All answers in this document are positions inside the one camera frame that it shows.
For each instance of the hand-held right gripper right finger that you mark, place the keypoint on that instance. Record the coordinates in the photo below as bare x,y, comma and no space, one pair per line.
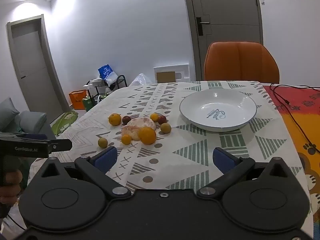
223,161

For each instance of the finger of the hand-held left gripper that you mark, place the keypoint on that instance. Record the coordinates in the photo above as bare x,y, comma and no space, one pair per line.
61,145

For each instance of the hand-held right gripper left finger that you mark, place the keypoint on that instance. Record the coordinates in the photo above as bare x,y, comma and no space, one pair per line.
106,158

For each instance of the yellow-green round plum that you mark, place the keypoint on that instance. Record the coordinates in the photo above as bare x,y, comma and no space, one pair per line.
165,128
102,142

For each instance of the small orange citrus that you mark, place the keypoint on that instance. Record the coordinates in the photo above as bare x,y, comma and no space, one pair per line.
154,117
126,139

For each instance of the peeled pomelo segment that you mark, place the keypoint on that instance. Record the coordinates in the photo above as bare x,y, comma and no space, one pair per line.
130,132

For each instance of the medium orange citrus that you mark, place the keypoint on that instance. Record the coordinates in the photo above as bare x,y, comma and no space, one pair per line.
114,119

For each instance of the dark red plum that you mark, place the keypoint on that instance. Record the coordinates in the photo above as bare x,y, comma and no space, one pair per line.
126,119
162,119

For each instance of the large orange citrus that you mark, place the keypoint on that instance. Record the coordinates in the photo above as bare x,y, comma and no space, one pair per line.
147,135

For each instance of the large peeled pomelo half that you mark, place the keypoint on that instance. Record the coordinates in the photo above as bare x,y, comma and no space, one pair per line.
143,124

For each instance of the white plate with blue rim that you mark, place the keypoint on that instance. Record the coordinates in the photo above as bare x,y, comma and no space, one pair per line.
218,110

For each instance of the person's left hand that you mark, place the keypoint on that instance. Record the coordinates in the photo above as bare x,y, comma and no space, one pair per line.
11,186

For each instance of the green patterned rug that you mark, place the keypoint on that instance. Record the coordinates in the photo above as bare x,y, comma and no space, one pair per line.
65,121

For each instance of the grey sofa with cushions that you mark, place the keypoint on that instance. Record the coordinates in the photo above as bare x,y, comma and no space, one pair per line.
30,122

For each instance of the orange box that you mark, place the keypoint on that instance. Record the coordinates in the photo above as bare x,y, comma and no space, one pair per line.
78,99

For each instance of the green bag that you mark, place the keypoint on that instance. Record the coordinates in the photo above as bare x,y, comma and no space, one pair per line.
88,103

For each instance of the black metal rack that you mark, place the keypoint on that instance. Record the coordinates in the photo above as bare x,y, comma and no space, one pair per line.
120,80

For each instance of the patterned white tablecloth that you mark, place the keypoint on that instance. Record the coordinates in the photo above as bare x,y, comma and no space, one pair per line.
162,100

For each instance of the plain grey door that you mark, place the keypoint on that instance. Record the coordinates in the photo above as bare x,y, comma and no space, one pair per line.
32,67

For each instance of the blue and white bag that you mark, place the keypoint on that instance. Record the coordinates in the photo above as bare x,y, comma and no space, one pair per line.
107,73

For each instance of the white plastic bag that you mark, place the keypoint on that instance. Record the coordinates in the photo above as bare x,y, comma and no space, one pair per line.
141,80

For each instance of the red orange cartoon mat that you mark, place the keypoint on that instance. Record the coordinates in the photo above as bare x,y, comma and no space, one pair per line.
300,110

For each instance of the white foam packaging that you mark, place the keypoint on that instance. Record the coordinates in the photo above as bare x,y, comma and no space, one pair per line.
183,71

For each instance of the orange leather chair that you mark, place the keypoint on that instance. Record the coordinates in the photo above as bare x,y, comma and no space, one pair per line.
240,62

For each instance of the brown cardboard sheet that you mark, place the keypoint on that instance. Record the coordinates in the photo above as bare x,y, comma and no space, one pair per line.
165,77

